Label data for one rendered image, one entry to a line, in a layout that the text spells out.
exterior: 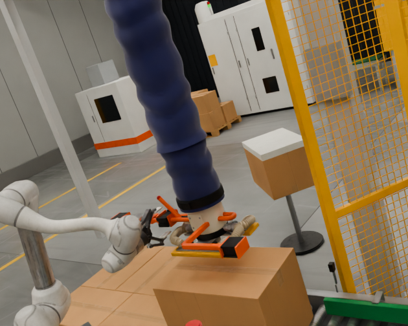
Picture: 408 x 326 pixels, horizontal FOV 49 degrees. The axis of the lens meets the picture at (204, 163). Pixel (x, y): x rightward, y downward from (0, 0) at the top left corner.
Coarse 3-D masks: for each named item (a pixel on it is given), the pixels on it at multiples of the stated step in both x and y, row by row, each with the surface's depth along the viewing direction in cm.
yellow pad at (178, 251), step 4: (176, 248) 216; (180, 248) 213; (172, 252) 213; (176, 252) 212; (180, 252) 210; (184, 252) 209; (188, 252) 207; (192, 252) 206; (196, 252) 205; (200, 252) 204; (204, 252) 202; (208, 252) 201; (212, 252) 200; (216, 252) 198; (184, 256) 209; (188, 256) 207; (192, 256) 206; (196, 256) 204; (200, 256) 203; (204, 256) 202; (208, 256) 200; (212, 256) 199; (216, 256) 197; (220, 256) 196
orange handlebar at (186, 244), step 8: (152, 216) 232; (224, 216) 203; (232, 216) 201; (208, 224) 202; (200, 232) 197; (192, 240) 193; (184, 248) 188; (192, 248) 185; (200, 248) 182; (208, 248) 180; (216, 248) 177
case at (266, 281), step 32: (256, 256) 218; (288, 256) 210; (160, 288) 218; (192, 288) 208; (224, 288) 200; (256, 288) 192; (288, 288) 207; (224, 320) 201; (256, 320) 190; (288, 320) 204
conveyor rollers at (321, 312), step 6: (324, 306) 231; (318, 312) 227; (324, 312) 227; (318, 318) 223; (336, 318) 219; (342, 318) 221; (354, 318) 215; (360, 318) 216; (312, 324) 220; (318, 324) 221; (330, 324) 216; (336, 324) 216; (348, 324) 212; (354, 324) 212; (372, 324) 207; (378, 324) 209; (390, 324) 204; (396, 324) 204
